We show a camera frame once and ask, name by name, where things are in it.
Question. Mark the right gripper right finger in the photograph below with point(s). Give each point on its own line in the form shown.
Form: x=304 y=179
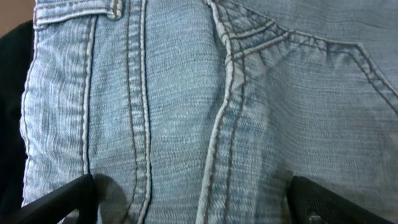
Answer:
x=311 y=203

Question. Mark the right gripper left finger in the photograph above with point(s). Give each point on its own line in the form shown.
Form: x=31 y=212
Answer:
x=79 y=194

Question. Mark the light blue denim shorts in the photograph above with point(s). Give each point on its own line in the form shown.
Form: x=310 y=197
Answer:
x=200 y=111

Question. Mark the black folded garment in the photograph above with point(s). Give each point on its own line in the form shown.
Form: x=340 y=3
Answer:
x=16 y=56

